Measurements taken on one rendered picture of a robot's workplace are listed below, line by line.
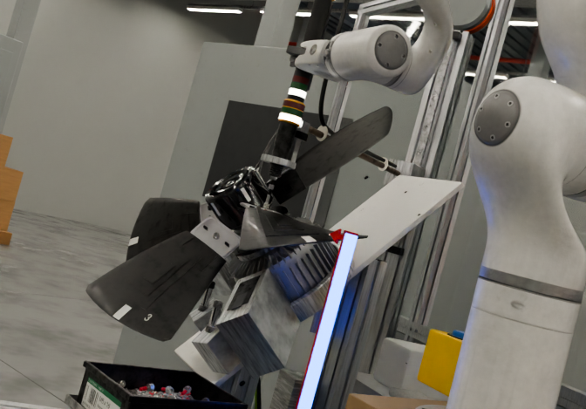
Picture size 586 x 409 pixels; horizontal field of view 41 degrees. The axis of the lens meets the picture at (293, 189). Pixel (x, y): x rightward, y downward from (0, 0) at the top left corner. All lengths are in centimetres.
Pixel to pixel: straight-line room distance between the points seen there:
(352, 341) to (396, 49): 74
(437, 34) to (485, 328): 55
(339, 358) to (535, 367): 89
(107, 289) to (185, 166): 303
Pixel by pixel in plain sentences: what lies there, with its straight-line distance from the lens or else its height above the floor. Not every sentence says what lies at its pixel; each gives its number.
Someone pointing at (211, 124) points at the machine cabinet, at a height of 158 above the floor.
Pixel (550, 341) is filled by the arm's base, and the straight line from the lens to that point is 93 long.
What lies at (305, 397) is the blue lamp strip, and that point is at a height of 93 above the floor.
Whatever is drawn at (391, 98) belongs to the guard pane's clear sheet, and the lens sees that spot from 269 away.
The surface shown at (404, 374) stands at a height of 91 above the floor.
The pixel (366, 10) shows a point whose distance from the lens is 304.
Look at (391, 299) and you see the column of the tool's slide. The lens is 213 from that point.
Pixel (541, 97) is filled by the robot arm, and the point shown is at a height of 138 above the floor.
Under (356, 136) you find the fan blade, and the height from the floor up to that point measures 138.
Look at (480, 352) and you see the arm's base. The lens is 94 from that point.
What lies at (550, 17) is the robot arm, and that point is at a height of 150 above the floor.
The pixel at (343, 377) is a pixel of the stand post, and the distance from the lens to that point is 177.
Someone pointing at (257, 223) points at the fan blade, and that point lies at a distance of 136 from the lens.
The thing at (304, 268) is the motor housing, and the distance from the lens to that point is 156.
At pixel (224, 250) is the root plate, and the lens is 154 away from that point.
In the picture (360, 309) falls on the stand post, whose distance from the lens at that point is 175.
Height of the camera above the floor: 119
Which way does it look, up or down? 2 degrees up
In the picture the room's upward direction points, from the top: 16 degrees clockwise
